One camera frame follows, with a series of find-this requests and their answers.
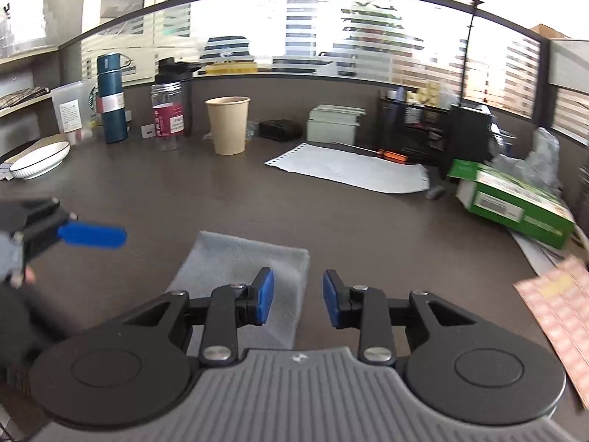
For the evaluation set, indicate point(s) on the small grey object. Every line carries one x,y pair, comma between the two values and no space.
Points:
435,192

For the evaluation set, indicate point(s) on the person's left hand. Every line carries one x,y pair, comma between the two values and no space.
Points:
29,276

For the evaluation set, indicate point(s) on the black box-shaped device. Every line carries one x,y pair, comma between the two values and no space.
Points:
469,138

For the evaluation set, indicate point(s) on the crumpled clear plastic bag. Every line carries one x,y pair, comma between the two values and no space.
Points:
543,156

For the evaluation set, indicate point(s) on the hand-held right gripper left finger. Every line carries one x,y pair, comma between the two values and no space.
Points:
264,297

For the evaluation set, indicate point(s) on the clear jar with red label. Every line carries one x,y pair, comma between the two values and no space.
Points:
168,119

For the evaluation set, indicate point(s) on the white perforated paper sheet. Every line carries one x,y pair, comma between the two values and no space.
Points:
349,168

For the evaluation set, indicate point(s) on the striped glass desk partition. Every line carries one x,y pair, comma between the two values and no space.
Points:
299,32

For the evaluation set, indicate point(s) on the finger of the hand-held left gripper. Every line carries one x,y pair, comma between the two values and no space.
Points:
94,235

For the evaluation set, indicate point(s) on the black shaker bottle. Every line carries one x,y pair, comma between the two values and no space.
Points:
177,73

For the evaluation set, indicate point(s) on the black pouch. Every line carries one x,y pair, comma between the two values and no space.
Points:
280,130

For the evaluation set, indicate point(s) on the dark blue thermos bottle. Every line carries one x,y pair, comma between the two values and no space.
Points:
112,119

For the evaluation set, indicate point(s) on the pale green box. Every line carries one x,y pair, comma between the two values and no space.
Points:
333,129

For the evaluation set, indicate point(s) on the clear plastic cup with label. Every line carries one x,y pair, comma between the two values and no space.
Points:
69,110

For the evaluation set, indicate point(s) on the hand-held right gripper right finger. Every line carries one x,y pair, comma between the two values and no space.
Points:
333,299

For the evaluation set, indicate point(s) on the pink patterned paper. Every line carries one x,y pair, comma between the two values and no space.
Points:
557,304

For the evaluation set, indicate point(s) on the plaid cloth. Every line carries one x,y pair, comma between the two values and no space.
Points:
23,97

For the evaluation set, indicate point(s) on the cardboard box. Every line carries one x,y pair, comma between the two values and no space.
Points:
550,31

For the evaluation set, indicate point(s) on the grey towel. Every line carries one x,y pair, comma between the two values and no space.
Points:
239,258

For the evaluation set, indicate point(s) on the black pole stand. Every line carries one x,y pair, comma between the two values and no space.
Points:
470,32

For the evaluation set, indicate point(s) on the beige paper cup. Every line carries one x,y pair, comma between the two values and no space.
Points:
228,124

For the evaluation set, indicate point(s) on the white document sheets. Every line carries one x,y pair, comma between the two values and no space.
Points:
534,251

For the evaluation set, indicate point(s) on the black mesh desk organiser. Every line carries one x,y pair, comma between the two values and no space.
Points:
414,133

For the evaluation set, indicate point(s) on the pale yellow sticky notes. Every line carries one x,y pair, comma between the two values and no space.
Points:
429,93

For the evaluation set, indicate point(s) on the green tissue box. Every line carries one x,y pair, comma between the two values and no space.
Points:
510,202

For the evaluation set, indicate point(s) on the white ceramic bowl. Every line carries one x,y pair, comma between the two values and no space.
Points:
39,159

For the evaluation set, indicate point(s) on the white power adapter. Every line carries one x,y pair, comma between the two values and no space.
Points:
147,131

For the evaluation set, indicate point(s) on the beige wooden shelf unit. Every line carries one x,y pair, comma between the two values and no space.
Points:
27,71

